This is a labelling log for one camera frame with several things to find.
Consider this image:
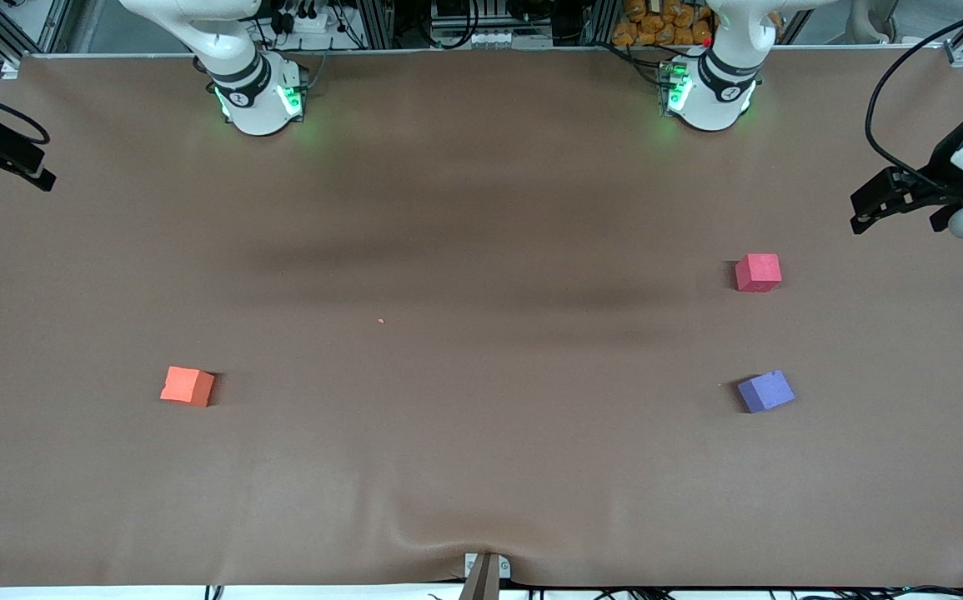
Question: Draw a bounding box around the brown table cover cloth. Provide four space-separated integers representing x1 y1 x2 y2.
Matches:
0 46 963 588

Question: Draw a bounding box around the red foam block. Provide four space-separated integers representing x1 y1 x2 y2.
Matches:
735 253 783 293

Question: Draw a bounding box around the brown camera pole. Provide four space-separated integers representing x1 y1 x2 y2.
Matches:
458 554 501 600

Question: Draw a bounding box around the pile of orange lumpy objects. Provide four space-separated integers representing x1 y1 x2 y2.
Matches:
612 0 714 48

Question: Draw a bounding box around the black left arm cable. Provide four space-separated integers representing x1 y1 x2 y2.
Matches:
864 0 963 188

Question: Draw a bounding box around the purple foam block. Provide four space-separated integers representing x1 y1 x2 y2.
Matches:
737 370 796 414

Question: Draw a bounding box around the metal edge bracket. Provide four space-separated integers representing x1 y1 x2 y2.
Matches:
464 552 512 581

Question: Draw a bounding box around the orange foam block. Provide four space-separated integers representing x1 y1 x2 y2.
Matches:
159 366 216 408

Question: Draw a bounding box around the white power strip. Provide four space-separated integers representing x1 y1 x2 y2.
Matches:
283 10 334 36

